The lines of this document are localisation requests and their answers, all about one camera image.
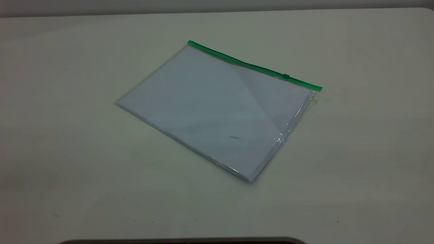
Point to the white paper stack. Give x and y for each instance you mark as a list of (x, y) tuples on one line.
[(203, 105)]

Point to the clear plastic zipper bag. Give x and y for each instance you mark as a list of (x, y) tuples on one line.
[(237, 63)]

